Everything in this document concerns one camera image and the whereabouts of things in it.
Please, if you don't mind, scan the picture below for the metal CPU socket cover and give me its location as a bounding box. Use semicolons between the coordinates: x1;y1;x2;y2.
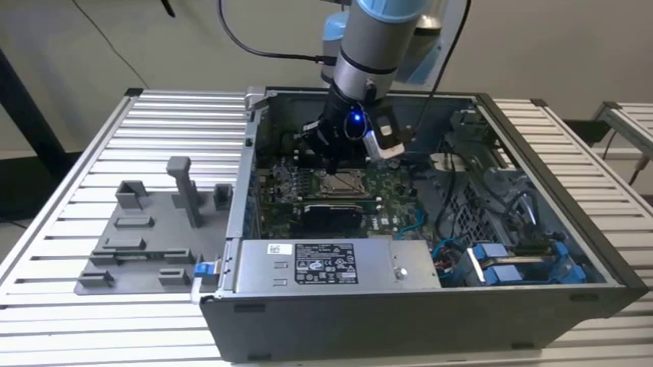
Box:
318;170;371;198

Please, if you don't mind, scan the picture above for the CPU socket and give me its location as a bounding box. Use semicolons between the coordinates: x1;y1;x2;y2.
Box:
316;168;372;199

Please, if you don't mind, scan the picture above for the green motherboard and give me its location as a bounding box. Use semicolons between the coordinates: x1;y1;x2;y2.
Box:
252;152;438;242

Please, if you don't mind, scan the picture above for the black graphics card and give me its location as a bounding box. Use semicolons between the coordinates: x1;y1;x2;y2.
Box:
299;203;367;235

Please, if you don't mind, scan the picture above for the grey plastic clip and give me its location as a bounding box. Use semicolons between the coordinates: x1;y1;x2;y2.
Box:
451;109;491;135

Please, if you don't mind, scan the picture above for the grey power supply unit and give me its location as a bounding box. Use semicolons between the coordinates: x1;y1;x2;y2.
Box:
231;239;443;292

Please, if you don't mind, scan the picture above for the grey parts rack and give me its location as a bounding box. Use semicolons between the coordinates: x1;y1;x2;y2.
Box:
73;154;235;297

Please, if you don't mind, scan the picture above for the blue disk carrier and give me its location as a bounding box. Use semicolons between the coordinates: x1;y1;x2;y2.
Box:
471;240;570;265
483;263;586;287

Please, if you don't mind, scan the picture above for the blue case latch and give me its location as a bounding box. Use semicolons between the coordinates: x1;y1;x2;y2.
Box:
192;261;219;279

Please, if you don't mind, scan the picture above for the dark grey PC case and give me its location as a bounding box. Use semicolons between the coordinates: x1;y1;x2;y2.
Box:
188;86;650;364

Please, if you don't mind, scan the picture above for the aluminium slat side table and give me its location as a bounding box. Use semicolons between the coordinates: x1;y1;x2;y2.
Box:
590;100;653;154

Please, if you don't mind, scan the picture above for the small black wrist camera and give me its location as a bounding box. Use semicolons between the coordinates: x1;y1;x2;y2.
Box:
300;120;326;145

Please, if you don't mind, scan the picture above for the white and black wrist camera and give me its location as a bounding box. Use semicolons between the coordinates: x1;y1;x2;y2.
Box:
364;114;408;161

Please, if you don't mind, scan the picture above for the silver metal bracket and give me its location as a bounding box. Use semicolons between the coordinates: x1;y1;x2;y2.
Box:
430;152;478;171

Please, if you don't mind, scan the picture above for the black internal cable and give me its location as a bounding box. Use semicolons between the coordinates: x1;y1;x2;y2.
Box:
435;152;463;238

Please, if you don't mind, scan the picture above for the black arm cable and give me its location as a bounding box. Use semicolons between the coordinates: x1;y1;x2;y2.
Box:
217;0;338;66

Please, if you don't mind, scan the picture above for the blue data cable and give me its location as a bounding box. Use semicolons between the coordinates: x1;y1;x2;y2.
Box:
430;236;463;274
400;208;427;235

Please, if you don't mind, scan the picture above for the thin black camera cable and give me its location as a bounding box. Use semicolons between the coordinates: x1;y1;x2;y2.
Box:
402;0;474;145

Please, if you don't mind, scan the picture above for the thick black power cable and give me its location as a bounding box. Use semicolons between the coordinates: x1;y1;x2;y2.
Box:
502;189;545;245

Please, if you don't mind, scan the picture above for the black slanted post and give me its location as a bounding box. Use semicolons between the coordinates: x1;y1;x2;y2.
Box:
0;47;71;184

